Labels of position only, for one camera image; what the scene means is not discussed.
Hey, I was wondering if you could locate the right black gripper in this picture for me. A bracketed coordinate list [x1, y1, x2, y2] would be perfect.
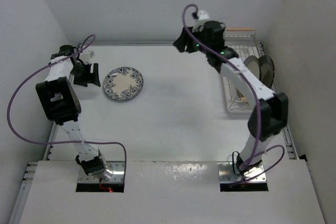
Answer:
[174, 25, 211, 55]

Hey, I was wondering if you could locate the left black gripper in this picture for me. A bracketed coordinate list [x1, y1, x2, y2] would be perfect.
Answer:
[70, 62, 100, 87]

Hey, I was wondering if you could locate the blue floral ceramic plate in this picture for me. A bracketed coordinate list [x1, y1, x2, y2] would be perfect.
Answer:
[103, 67, 144, 101]

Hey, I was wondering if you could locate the brown rim cream plate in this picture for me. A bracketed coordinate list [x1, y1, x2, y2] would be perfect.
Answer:
[244, 55, 261, 80]

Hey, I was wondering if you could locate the black patterned rim plate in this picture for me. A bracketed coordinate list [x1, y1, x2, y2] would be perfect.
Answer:
[258, 55, 275, 88]

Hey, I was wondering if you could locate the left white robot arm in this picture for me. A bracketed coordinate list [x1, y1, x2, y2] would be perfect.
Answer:
[35, 45, 113, 182]

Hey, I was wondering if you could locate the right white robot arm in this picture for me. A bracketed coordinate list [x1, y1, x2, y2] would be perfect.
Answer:
[173, 20, 288, 175]

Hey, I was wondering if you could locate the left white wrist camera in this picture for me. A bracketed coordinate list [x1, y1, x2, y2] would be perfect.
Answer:
[79, 51, 95, 65]

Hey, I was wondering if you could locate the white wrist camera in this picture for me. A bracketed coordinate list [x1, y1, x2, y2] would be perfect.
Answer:
[192, 9, 210, 33]
[79, 51, 95, 65]

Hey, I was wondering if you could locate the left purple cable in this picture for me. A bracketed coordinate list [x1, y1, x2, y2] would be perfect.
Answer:
[6, 34, 127, 180]

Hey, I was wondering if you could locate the purple cable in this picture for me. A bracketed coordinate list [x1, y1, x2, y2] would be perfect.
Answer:
[6, 34, 127, 180]
[181, 4, 286, 185]

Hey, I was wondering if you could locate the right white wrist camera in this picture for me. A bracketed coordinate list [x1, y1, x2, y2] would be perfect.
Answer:
[192, 9, 210, 33]

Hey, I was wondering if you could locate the white wire dish rack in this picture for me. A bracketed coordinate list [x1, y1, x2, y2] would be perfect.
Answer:
[222, 28, 275, 114]

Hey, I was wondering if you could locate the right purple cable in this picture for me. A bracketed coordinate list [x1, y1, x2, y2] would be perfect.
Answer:
[181, 4, 286, 185]

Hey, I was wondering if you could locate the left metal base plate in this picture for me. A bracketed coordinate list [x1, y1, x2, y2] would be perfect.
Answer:
[77, 161, 125, 184]

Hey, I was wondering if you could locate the metal base plate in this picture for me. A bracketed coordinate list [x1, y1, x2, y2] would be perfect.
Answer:
[77, 161, 125, 184]
[217, 162, 267, 184]

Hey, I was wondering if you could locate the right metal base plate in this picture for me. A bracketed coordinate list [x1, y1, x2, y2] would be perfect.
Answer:
[217, 162, 267, 184]

